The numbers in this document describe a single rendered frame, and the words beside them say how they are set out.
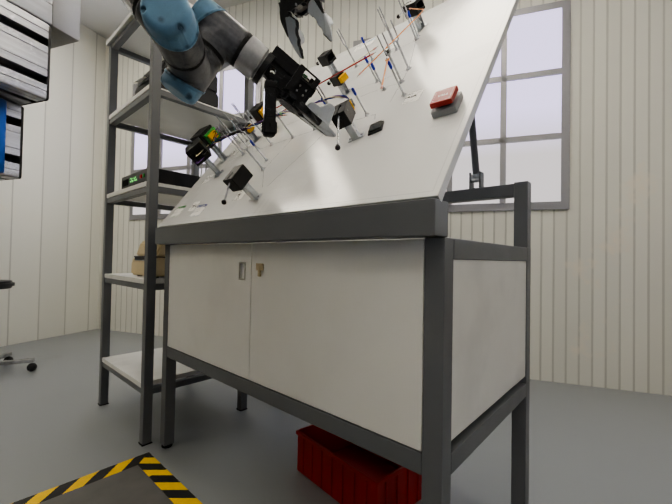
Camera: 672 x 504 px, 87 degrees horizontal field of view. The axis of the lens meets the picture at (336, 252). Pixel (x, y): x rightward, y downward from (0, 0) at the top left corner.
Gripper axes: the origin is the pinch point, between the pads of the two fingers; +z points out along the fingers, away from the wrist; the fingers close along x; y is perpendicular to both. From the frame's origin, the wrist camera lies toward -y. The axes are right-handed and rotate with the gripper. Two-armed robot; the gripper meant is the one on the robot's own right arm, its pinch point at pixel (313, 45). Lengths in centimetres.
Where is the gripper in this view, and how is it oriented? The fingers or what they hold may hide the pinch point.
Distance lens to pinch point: 97.4
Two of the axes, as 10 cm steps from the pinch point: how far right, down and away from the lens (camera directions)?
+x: -8.2, 1.8, 5.4
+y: 4.3, -4.3, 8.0
